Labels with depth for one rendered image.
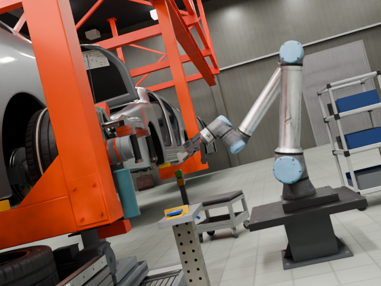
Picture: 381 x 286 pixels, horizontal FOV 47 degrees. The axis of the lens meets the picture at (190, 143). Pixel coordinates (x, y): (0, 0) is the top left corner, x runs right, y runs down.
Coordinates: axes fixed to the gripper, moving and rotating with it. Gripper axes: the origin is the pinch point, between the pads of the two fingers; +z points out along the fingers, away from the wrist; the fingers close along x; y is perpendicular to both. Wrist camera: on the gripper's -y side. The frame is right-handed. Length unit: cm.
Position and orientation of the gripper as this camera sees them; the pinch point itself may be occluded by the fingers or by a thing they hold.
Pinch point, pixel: (178, 164)
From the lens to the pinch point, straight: 245.0
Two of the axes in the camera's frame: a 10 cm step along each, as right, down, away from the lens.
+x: -0.6, -0.2, -10.0
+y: -6.4, -7.7, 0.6
